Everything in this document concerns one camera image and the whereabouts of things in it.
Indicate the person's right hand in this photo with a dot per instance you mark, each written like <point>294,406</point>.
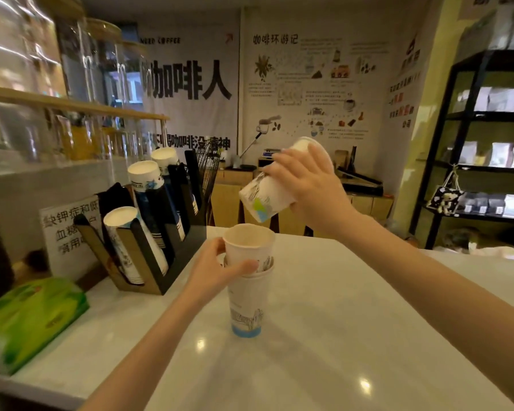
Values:
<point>317,192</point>

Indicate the person's left hand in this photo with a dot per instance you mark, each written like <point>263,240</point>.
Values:
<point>205,273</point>

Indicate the person's right fingers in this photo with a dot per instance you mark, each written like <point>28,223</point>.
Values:
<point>285,166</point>

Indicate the person's left thumb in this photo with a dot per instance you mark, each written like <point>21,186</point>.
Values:
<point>244,268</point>

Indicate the plain white paper cup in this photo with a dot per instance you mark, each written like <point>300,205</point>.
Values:
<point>248,246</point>

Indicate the white paper cup green print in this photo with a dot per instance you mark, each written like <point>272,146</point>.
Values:
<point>263,199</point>

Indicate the person's right forearm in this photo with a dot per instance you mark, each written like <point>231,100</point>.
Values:
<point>432,295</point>

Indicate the person's left forearm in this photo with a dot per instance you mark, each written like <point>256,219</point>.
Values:
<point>154,346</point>

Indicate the small grey scale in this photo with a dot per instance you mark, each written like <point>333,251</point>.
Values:
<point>267,156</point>

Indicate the white paper cup blue base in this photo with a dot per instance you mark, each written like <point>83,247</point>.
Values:
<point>247,303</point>

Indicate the wooden cabinet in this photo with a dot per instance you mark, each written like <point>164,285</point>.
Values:
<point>227,201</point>

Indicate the black wooden cup holder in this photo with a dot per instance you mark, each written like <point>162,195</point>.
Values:
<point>171,256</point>

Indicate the black countertop machine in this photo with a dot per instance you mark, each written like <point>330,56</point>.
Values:
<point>362,184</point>

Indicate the stack of blue paper cups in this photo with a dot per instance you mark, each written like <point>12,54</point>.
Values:
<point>167,160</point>
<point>152,196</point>

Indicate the white banner with black lettering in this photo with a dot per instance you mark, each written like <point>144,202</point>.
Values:
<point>192,85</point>

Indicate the stack of white paper cups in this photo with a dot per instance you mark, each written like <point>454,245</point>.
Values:
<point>124,239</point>

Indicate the black and white tote bag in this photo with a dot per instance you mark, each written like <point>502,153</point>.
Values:
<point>444,200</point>

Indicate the black metal shelving unit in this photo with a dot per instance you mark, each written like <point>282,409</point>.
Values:
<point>449,124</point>

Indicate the white notice sign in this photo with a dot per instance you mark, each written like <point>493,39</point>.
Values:
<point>64,243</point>

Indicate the row of white coffee bags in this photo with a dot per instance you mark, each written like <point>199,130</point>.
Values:
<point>497,154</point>

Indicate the row of drinking glasses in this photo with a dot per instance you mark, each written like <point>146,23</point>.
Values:
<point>68,139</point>

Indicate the green tissue packet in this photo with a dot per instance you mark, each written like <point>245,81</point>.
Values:
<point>30,321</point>

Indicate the row of glass jars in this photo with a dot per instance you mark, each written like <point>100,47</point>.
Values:
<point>68,55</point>

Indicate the white illustrated wall poster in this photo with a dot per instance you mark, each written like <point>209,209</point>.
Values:
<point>317,85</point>

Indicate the narrow white wall poster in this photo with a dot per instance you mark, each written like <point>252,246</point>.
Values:
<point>405,85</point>

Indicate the wooden wall shelf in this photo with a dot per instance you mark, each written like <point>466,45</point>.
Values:
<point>68,104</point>

